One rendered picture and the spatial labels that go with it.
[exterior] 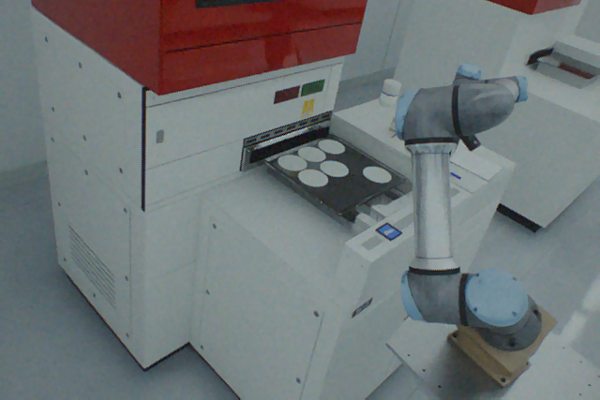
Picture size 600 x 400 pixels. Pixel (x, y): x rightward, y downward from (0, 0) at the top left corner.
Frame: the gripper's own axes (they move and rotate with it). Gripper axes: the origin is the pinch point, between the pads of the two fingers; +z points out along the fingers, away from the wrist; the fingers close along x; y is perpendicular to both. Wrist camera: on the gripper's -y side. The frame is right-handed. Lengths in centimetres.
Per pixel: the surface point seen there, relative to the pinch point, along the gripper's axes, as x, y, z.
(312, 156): 25.7, 36.8, 6.8
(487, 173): -12.2, -10.8, 1.9
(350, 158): 14.2, 28.7, 7.4
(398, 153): 3.2, 16.2, 2.3
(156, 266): 81, 50, 36
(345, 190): 31.5, 16.5, 6.9
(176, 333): 73, 50, 77
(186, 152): 71, 49, -4
